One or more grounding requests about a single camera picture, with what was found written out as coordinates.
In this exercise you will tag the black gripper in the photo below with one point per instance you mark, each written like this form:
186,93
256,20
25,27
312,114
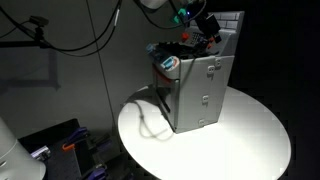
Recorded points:
206,24

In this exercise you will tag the orange stove button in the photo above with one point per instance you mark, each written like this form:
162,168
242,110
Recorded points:
210,39
209,47

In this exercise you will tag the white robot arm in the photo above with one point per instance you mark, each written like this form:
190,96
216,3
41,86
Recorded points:
153,3

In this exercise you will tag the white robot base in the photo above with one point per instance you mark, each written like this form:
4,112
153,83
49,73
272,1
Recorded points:
16,156

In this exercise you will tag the black stove burner grate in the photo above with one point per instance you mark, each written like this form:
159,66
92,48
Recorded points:
171,46
191,53

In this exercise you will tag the red round stove knob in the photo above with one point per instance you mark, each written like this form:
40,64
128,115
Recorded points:
185,36

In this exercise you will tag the grey toy stove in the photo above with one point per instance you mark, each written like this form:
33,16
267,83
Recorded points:
200,90

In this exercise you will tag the purple clamp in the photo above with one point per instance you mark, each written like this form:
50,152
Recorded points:
78,134
96,173

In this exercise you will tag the black stand bar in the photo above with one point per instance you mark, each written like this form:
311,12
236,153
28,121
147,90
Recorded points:
20,43

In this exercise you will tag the black tool tray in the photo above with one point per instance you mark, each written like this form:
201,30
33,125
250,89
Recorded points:
66,163

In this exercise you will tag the silver metal part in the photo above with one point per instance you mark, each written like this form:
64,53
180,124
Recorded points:
40,153

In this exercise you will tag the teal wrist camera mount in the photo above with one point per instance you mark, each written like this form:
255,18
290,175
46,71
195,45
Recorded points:
181,14

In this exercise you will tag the black camera on stand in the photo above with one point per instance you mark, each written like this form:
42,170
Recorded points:
38,20

